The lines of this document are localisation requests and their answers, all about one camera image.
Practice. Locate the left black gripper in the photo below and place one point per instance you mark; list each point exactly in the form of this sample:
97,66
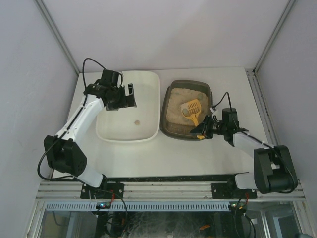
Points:
124,98

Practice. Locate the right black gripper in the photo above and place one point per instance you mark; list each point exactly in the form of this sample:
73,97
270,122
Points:
206,128

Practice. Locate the yellow litter scoop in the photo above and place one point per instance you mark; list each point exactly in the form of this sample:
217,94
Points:
194,110

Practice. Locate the dark brown litter box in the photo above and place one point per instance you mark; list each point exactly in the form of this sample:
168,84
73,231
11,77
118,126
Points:
177,131

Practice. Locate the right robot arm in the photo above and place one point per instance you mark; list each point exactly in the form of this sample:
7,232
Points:
273,169

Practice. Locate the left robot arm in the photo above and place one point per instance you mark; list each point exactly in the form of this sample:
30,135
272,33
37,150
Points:
62,150

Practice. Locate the beige litter pellets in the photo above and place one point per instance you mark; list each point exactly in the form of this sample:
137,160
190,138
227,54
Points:
180,96

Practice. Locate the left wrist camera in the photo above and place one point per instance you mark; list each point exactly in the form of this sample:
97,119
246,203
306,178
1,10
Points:
110,78

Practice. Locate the aluminium mounting rail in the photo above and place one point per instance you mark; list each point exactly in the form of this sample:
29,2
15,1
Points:
179,190

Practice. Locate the grey slotted cable duct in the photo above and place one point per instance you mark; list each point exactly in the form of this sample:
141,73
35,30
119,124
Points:
119,206

